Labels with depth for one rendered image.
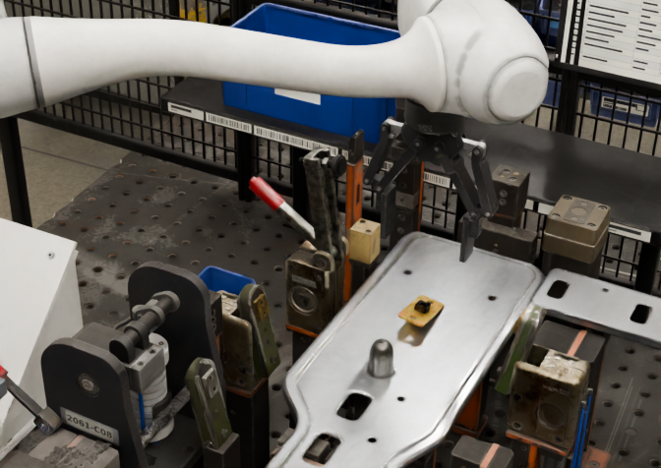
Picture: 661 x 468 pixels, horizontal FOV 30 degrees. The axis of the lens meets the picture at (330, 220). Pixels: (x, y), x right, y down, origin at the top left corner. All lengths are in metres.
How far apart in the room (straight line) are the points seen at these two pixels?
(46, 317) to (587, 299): 0.81
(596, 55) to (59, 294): 0.93
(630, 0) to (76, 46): 0.95
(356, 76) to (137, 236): 1.19
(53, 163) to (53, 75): 2.73
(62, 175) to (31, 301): 2.08
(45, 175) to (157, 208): 1.56
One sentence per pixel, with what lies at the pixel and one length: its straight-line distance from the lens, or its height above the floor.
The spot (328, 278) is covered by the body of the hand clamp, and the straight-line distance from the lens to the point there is 1.71.
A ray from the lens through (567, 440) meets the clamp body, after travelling 1.62.
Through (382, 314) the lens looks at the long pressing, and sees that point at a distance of 1.70.
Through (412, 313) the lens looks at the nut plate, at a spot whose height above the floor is 1.02.
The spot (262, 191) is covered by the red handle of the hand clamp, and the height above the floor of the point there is 1.14.
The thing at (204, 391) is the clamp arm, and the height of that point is 1.07.
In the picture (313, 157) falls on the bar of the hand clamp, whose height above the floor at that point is 1.21.
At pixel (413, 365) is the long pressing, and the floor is 1.00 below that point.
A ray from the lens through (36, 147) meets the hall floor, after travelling 4.18.
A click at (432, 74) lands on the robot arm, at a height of 1.47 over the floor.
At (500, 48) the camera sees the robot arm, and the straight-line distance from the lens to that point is 1.26.
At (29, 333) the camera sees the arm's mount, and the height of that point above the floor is 0.85.
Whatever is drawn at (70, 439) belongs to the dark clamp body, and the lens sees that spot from 1.43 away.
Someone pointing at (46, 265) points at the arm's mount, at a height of 0.93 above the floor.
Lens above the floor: 2.04
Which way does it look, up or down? 33 degrees down
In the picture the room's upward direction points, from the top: 1 degrees clockwise
